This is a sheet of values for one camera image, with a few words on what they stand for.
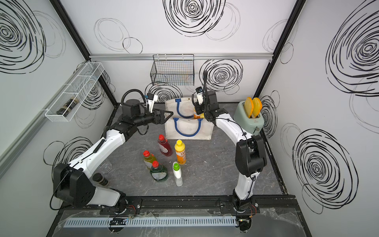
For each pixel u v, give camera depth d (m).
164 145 0.82
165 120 0.68
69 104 0.67
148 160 0.74
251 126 0.89
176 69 1.24
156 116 0.67
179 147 0.73
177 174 0.70
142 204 0.75
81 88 0.74
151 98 0.68
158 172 0.73
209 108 0.69
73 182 0.40
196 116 0.94
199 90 0.76
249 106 0.91
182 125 0.90
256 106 0.91
